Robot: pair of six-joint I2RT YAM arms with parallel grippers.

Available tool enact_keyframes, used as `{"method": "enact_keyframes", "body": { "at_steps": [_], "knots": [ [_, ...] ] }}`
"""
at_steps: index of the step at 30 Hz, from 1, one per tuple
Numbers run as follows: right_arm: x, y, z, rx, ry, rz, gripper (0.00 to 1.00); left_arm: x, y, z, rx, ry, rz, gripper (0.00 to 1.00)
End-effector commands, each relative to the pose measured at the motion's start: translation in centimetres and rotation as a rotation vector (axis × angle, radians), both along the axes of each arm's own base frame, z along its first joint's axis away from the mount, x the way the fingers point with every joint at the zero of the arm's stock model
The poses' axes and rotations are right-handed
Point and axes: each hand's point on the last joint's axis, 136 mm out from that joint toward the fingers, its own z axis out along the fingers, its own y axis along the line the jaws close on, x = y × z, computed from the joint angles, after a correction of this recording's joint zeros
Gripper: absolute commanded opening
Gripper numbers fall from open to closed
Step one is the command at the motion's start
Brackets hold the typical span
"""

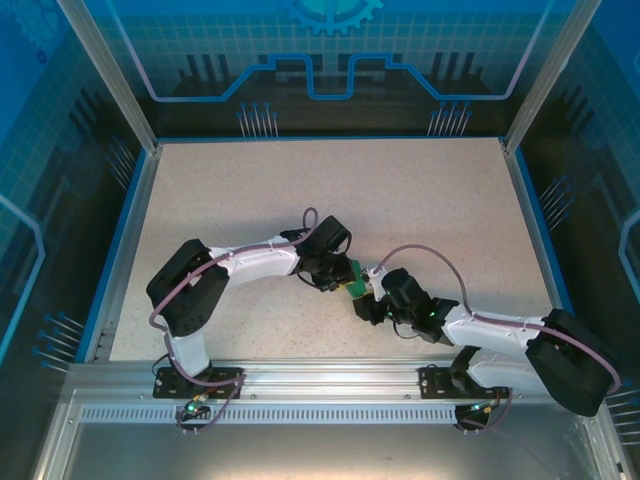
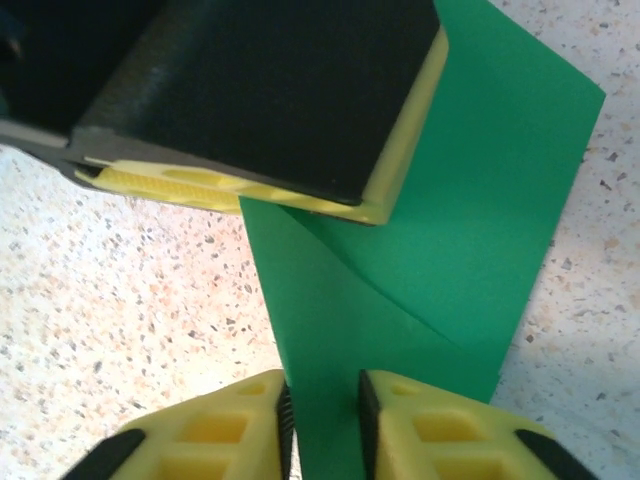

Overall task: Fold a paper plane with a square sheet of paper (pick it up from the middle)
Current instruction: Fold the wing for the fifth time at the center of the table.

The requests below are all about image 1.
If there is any green paper sheet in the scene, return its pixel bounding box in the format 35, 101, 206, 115
347, 258, 374, 300

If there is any sheet metal shelf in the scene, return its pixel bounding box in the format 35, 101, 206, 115
34, 389, 631, 480

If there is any small circuit board green LED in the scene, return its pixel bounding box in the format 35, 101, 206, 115
457, 399, 503, 419
175, 394, 210, 422

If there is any blue table side strip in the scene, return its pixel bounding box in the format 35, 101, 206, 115
73, 147, 151, 364
514, 149, 581, 331

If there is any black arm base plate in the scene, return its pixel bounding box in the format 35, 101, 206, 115
418, 366, 511, 401
152, 366, 246, 401

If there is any long aluminium mounting rail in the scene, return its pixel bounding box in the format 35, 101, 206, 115
67, 357, 599, 401

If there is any slotted aluminium cable duct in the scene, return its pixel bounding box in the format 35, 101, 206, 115
79, 405, 501, 426

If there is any blue gear print enclosure panel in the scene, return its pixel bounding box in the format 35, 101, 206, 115
82, 0, 561, 140

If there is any aluminium table side rail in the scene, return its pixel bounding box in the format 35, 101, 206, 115
82, 144, 164, 364

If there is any blue grid print enclosure panel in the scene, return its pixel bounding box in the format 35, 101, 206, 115
519, 0, 640, 480
0, 0, 151, 480

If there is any aluminium frame post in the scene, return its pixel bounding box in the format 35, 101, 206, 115
55, 0, 164, 156
501, 0, 604, 157

